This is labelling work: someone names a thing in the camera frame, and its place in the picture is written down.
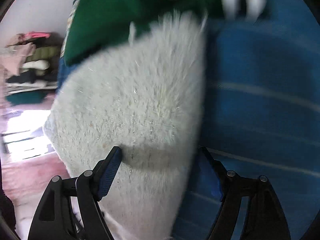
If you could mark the open shelf with folded clothes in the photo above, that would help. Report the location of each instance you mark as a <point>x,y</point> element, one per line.
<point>29,66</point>

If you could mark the white fluffy sweater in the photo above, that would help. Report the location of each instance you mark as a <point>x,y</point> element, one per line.
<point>146,97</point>

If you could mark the blue striped bedspread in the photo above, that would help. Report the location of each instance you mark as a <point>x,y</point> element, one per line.
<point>262,103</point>

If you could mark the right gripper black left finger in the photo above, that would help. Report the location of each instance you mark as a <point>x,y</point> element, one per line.
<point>69,208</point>

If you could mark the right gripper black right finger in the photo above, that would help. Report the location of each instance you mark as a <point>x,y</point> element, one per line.
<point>264,218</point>

